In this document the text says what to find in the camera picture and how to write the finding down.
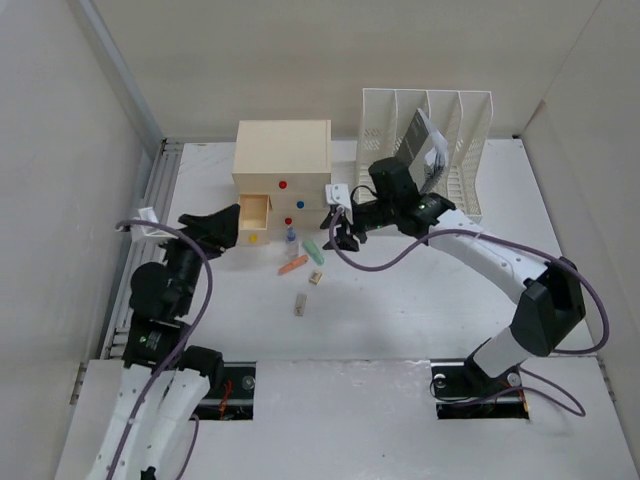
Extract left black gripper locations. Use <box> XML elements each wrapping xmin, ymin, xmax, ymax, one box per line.
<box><xmin>152</xmin><ymin>203</ymin><xmax>240</xmax><ymax>314</ymax></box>

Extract green translucent case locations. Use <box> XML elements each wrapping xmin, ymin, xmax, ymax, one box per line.
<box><xmin>302</xmin><ymin>239</ymin><xmax>325</xmax><ymax>266</ymax></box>

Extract small clear spray bottle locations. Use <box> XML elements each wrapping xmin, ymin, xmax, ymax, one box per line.
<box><xmin>285</xmin><ymin>226</ymin><xmax>299</xmax><ymax>261</ymax></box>

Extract cream drawer cabinet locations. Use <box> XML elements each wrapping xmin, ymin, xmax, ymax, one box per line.
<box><xmin>232</xmin><ymin>120</ymin><xmax>332</xmax><ymax>246</ymax></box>

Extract grey setup guide booklet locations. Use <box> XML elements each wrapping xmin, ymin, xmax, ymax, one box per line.
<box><xmin>396</xmin><ymin>108</ymin><xmax>449</xmax><ymax>194</ymax></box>

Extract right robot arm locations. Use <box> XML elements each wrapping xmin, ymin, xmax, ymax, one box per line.
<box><xmin>321</xmin><ymin>157</ymin><xmax>586</xmax><ymax>394</ymax></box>

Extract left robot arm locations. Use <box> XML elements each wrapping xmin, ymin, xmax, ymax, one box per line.
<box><xmin>87</xmin><ymin>204</ymin><xmax>241</xmax><ymax>479</ymax></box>

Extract orange translucent case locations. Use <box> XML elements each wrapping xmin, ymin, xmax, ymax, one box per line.
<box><xmin>278</xmin><ymin>255</ymin><xmax>309</xmax><ymax>275</ymax></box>

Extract small yellow eraser block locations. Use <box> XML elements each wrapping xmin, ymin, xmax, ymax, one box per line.
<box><xmin>309</xmin><ymin>270</ymin><xmax>322</xmax><ymax>285</ymax></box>

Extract white plastic strip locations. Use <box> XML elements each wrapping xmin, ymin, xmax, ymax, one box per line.
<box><xmin>294</xmin><ymin>293</ymin><xmax>307</xmax><ymax>317</ymax></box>

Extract white file organizer rack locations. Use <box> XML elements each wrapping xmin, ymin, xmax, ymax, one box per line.
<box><xmin>355</xmin><ymin>88</ymin><xmax>493</xmax><ymax>222</ymax></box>

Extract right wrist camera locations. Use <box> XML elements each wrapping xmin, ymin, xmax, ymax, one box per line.
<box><xmin>325</xmin><ymin>183</ymin><xmax>353</xmax><ymax>223</ymax></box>

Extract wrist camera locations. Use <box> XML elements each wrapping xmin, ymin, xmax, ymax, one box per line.
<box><xmin>115</xmin><ymin>207</ymin><xmax>173</xmax><ymax>244</ymax></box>
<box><xmin>325</xmin><ymin>183</ymin><xmax>353</xmax><ymax>223</ymax></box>

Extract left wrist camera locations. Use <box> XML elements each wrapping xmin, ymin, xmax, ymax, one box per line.
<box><xmin>115</xmin><ymin>207</ymin><xmax>173</xmax><ymax>244</ymax></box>

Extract aluminium frame rail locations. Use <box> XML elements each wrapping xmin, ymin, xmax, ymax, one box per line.
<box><xmin>69</xmin><ymin>1</ymin><xmax>182</xmax><ymax>359</ymax></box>

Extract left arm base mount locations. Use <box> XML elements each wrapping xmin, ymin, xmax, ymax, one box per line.
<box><xmin>194</xmin><ymin>363</ymin><xmax>256</xmax><ymax>421</ymax></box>

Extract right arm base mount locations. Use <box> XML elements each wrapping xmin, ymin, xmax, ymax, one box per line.
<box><xmin>429</xmin><ymin>359</ymin><xmax>529</xmax><ymax>420</ymax></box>

